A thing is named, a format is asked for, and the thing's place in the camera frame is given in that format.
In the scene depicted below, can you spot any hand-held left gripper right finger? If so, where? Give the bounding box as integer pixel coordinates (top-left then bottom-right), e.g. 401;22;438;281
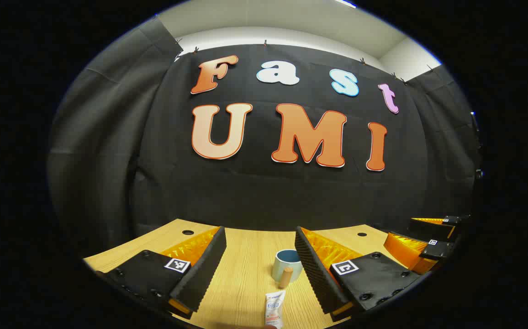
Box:
295;226;422;323

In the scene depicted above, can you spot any pale blue cup wooden handle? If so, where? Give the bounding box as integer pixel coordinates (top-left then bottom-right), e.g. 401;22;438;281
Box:
272;249;303;289

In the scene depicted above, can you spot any white toothpaste tube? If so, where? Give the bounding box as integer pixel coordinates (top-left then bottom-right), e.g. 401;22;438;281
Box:
264;291;286;329

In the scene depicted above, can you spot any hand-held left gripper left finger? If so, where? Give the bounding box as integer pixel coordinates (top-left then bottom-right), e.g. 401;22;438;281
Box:
96;226;227;320

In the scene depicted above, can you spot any wooden desktop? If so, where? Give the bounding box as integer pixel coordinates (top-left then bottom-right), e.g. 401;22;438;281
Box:
84;218;433;329

